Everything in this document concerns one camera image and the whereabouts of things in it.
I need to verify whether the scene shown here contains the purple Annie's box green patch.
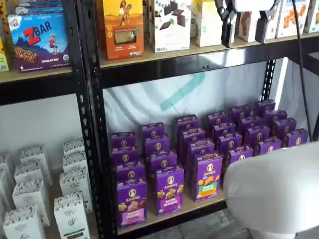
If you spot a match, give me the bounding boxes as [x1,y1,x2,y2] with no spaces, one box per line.
[188,138,215,159]
[192,153,223,203]
[175,114,200,132]
[181,128,206,146]

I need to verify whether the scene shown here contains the black cable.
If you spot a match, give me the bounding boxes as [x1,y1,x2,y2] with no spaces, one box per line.
[291,0,314,141]

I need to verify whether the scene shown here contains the white box brown bars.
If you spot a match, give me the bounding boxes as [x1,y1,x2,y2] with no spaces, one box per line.
[236,11,260,43]

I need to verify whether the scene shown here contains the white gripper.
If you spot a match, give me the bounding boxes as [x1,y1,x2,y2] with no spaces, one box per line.
[215,0,282,48]

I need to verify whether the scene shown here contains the yellow spotted snack box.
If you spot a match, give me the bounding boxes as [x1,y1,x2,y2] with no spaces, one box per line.
[0,0,12,38]

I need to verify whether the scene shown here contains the purple Annie's box pink patch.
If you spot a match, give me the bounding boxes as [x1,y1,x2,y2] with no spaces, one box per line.
[116,181,148,229]
[116,163,146,186]
[111,148,140,168]
[111,131,137,151]

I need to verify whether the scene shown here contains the white mint chocolate box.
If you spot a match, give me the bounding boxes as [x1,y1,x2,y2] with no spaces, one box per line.
[152,0,191,53]

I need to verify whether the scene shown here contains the white sheet teal stripe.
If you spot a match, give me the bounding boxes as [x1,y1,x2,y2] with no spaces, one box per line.
[103,57,319,150]

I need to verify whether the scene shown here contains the white box yellow top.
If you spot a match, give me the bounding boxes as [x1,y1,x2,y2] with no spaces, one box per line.
[195,0,236,48]

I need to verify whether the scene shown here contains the purple Annie's snack box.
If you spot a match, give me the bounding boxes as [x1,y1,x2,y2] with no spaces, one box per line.
[239,116,265,129]
[230,104,253,120]
[272,118,297,136]
[263,110,288,122]
[284,128,310,148]
[253,99,277,113]
[206,111,229,125]
[256,138,283,156]
[245,125,271,146]
[218,133,243,151]
[212,121,237,137]
[228,145,254,166]

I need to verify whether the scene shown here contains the green yellow snack box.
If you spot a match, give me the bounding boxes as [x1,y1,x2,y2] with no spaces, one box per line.
[0,37,10,73]

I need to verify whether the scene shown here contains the orange snack box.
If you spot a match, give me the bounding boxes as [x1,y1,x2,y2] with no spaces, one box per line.
[102,0,145,61]

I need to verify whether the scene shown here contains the purple Annie's box violet patch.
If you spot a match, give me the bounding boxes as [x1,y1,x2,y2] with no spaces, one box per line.
[144,133,170,155]
[149,150,177,172]
[141,121,165,139]
[156,164,185,217]

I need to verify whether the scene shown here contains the white organic pantry box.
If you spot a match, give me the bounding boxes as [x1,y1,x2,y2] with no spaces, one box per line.
[59,170,93,212]
[62,151,88,175]
[0,151,13,175]
[19,144,52,166]
[14,160,52,186]
[2,204,47,239]
[54,191,90,239]
[12,179,50,226]
[0,169,15,212]
[62,138,85,155]

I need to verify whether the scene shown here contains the black metal shelf rack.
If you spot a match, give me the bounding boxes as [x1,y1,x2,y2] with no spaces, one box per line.
[0,0,100,239]
[79,0,319,239]

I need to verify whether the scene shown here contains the white box orange print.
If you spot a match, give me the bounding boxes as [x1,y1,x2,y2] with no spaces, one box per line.
[264,11,278,40]

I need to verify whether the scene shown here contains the white blue cracker box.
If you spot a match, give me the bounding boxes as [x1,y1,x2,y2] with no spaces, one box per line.
[275,0,311,38]

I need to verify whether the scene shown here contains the yellow white snack box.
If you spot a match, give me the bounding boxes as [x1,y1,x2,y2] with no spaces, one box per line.
[190,0,201,38]

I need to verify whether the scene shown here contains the blue flat snack box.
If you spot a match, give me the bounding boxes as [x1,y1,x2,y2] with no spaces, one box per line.
[14,0,64,15]

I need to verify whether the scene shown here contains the blue Zbar chocolate chip box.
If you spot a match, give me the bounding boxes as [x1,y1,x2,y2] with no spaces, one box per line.
[7,13,72,73]

